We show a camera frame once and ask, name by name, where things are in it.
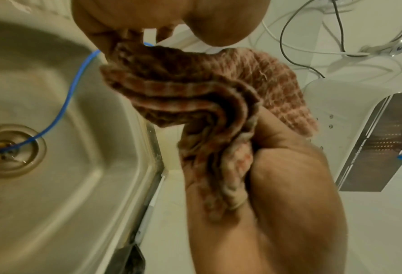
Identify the stainless steel sink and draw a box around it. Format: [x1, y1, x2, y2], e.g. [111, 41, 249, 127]
[0, 0, 164, 274]

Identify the person's left hand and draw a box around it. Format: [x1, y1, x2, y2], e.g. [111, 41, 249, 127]
[70, 0, 273, 58]

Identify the thin blue tube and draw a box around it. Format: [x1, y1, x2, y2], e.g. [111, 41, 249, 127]
[0, 42, 154, 154]

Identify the large white box appliance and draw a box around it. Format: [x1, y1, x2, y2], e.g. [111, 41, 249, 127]
[300, 77, 402, 193]

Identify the black hanging cable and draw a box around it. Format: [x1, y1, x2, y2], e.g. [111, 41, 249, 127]
[279, 0, 402, 79]

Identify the person's right hand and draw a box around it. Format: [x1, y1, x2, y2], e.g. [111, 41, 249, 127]
[182, 105, 350, 274]

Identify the metal wall clip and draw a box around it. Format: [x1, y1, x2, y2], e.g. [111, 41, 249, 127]
[360, 40, 402, 56]

